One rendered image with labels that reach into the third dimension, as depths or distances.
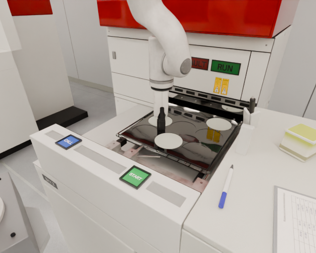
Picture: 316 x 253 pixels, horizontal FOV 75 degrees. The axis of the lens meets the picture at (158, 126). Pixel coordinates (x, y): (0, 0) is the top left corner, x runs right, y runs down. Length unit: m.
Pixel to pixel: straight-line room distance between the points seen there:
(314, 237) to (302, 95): 2.05
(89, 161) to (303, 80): 2.16
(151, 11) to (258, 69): 0.47
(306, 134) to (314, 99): 1.83
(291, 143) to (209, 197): 0.29
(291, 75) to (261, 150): 1.80
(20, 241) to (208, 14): 0.84
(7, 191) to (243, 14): 0.86
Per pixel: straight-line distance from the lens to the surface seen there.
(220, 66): 0.91
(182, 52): 0.60
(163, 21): 0.60
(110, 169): 0.55
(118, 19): 1.10
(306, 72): 2.39
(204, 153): 0.69
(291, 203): 0.52
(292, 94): 2.45
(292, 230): 0.48
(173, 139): 0.74
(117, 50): 1.21
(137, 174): 0.51
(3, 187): 0.66
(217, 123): 0.87
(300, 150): 0.65
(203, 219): 0.44
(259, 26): 0.81
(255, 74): 0.89
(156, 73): 0.67
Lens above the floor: 1.32
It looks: 31 degrees down
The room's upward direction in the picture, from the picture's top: straight up
